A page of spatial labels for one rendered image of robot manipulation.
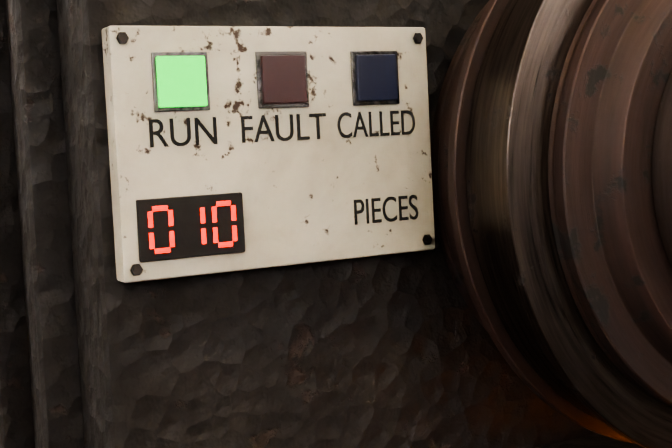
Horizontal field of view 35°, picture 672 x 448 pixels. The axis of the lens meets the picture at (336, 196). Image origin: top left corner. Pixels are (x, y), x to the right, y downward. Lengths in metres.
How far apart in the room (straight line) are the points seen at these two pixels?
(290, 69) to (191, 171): 0.11
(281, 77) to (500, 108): 0.16
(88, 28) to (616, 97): 0.37
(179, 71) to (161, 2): 0.06
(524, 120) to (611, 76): 0.07
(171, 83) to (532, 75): 0.25
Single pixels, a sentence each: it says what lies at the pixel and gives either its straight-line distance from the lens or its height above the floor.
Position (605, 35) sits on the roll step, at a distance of 0.78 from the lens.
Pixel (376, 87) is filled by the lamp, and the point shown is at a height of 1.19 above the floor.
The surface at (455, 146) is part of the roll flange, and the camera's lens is 0.79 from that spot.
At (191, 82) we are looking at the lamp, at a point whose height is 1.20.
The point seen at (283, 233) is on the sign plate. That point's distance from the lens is 0.80.
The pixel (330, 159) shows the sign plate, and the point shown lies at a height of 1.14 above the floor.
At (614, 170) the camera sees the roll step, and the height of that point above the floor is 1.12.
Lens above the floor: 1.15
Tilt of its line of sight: 3 degrees down
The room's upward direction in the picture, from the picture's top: 3 degrees counter-clockwise
